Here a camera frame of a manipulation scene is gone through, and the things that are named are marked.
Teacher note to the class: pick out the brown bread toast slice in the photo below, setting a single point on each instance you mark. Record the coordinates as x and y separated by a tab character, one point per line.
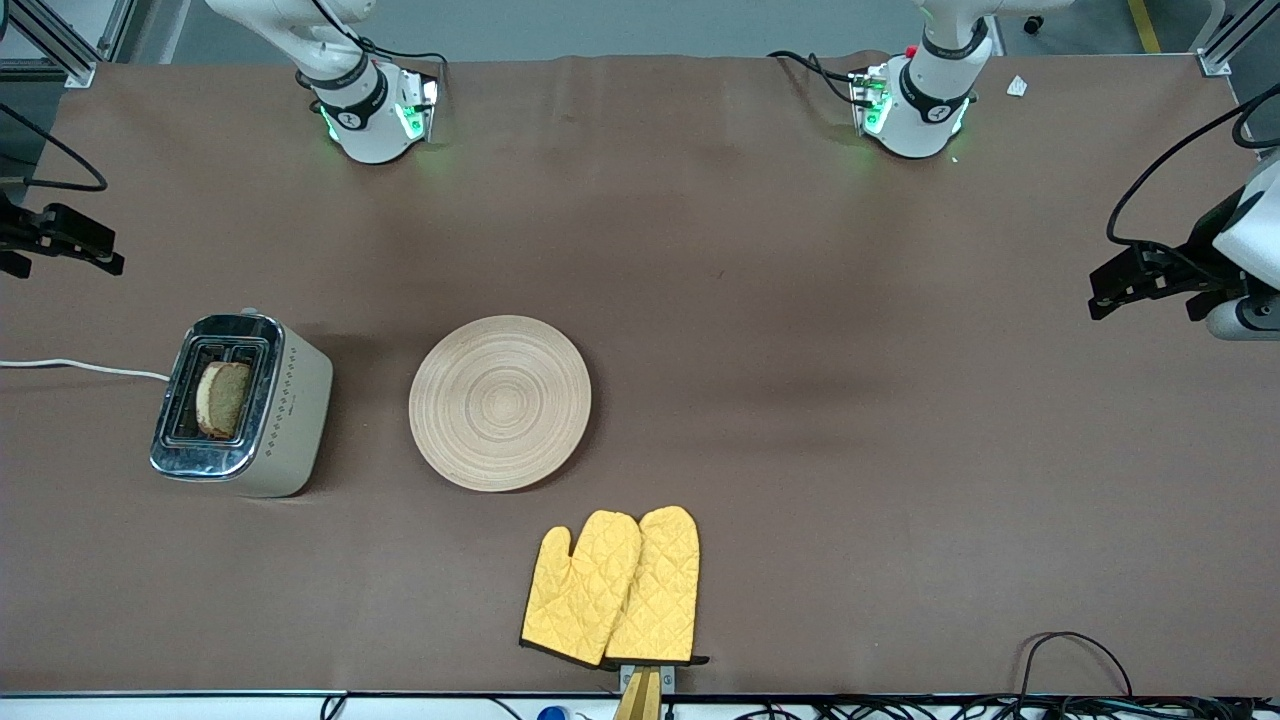
225	400

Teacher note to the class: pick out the wooden stand with metal bracket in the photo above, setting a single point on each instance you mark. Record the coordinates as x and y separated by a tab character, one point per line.
640	695

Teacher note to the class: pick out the aluminium frame post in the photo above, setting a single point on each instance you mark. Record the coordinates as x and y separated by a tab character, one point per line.
1215	62
70	65

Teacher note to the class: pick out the black caster wheel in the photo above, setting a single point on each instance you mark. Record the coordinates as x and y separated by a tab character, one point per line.
1034	23

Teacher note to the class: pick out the beige chrome toaster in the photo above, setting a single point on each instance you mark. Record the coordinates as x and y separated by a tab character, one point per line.
250	410

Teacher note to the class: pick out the small white paper scrap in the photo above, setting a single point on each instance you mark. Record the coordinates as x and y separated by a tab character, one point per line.
1017	86

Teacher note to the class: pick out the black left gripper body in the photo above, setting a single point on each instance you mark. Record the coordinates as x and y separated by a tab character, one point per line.
1195	254

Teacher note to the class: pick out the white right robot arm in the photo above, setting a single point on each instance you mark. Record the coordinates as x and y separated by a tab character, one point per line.
370	130

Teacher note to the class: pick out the brown table cover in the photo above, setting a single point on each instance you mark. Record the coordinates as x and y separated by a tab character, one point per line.
650	180

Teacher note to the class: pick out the yellow quilted oven mitt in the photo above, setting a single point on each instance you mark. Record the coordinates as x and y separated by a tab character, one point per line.
575	595
665	590

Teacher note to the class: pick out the round wooden plate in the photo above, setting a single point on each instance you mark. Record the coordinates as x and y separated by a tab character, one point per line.
500	405

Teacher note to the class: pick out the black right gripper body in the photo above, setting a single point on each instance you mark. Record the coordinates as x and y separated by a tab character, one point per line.
14	235

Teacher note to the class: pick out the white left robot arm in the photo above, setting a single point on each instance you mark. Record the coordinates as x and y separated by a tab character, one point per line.
925	120

